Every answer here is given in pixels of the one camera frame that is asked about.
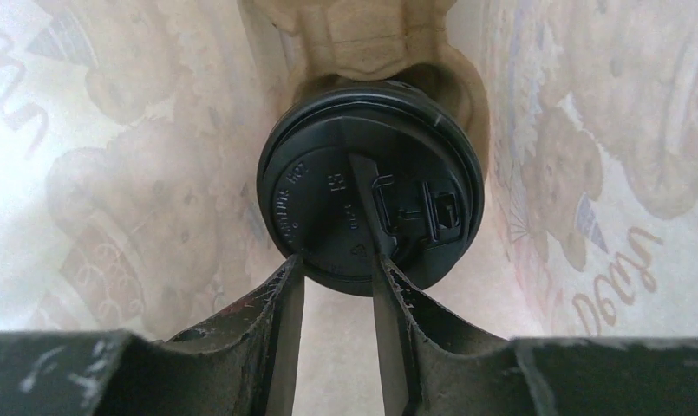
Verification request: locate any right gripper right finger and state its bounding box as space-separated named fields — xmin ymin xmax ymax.
xmin=373 ymin=255 xmax=698 ymax=415

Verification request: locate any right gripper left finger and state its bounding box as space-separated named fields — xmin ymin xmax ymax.
xmin=0 ymin=256 xmax=304 ymax=415

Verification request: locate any brown cardboard cup carrier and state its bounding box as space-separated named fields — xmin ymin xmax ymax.
xmin=238 ymin=1 xmax=491 ymax=173

